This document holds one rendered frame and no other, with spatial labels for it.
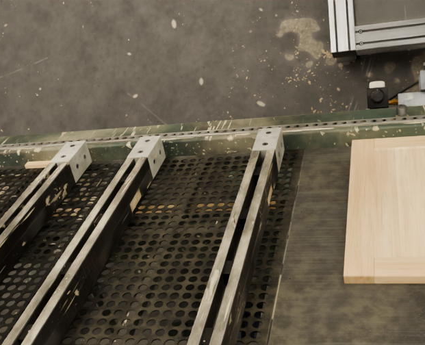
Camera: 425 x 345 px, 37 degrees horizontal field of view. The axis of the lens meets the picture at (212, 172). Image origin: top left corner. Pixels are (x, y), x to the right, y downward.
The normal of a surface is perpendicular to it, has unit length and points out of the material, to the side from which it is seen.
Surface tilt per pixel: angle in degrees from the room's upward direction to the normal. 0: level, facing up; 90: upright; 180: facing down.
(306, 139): 33
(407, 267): 57
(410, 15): 0
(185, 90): 0
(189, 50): 0
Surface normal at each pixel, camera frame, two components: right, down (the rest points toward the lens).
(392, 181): -0.18, -0.86
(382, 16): -0.28, -0.04
